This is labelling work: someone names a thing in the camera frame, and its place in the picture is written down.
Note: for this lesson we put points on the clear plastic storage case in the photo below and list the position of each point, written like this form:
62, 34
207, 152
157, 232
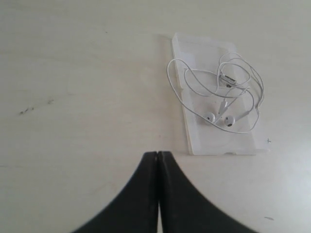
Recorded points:
203, 53

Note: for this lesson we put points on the white wired earphones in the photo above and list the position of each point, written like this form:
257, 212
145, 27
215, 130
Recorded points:
235, 91

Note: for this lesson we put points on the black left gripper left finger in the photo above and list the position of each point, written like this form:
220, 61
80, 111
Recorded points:
135, 208

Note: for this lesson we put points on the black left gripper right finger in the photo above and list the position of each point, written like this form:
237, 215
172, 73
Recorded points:
183, 208

